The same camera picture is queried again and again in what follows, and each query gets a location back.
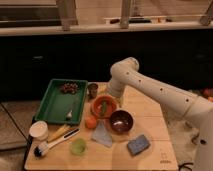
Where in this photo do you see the blue sponge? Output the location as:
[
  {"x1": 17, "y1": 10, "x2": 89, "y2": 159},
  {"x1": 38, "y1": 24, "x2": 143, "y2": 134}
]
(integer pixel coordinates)
[{"x1": 127, "y1": 135, "x2": 150, "y2": 156}]

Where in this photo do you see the white cup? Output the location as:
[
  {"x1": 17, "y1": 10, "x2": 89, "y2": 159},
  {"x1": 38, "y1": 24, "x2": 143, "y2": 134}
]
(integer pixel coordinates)
[{"x1": 29, "y1": 121, "x2": 49, "y2": 140}]

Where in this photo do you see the wooden railing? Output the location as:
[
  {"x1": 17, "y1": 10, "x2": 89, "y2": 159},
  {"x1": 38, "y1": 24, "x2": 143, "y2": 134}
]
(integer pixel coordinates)
[{"x1": 0, "y1": 0, "x2": 213, "y2": 36}]

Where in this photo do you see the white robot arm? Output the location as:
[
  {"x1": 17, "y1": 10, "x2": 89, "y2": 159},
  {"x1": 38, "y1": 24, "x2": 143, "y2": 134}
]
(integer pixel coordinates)
[{"x1": 107, "y1": 57, "x2": 213, "y2": 171}]

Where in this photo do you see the grey cloth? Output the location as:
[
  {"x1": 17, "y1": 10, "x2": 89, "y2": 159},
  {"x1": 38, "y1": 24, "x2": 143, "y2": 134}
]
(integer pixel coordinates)
[{"x1": 91, "y1": 121, "x2": 113, "y2": 148}]

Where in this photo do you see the green plastic tray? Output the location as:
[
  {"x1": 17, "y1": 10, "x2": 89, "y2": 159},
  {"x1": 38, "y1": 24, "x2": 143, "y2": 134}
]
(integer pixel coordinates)
[{"x1": 35, "y1": 79, "x2": 88, "y2": 125}]

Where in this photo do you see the orange fruit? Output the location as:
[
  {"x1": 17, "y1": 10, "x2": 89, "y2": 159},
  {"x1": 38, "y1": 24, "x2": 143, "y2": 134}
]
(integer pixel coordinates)
[{"x1": 85, "y1": 116, "x2": 97, "y2": 129}]

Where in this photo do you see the dark brown bowl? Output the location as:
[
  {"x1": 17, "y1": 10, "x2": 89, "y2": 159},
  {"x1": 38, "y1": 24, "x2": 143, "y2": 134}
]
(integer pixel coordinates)
[{"x1": 109, "y1": 110, "x2": 134, "y2": 134}]

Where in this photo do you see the orange red bowl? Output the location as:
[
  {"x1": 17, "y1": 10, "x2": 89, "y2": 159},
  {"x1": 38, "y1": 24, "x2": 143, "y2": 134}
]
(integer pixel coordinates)
[{"x1": 91, "y1": 95, "x2": 117, "y2": 118}]

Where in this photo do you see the garlic bulb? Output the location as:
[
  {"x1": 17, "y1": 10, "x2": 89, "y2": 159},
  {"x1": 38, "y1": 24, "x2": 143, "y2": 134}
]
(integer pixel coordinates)
[{"x1": 66, "y1": 110, "x2": 73, "y2": 120}]

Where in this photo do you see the bunch of dark grapes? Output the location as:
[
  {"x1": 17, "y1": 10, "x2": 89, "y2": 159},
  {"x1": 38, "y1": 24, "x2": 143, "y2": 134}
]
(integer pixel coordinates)
[{"x1": 60, "y1": 83, "x2": 78, "y2": 94}]

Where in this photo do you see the green pepper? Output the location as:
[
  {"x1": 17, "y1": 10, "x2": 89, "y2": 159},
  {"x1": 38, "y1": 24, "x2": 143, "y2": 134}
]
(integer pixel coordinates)
[{"x1": 100, "y1": 101, "x2": 107, "y2": 116}]

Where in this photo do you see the small green cup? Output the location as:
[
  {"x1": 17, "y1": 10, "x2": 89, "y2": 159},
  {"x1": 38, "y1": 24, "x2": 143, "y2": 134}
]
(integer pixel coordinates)
[{"x1": 70, "y1": 138, "x2": 87, "y2": 156}]

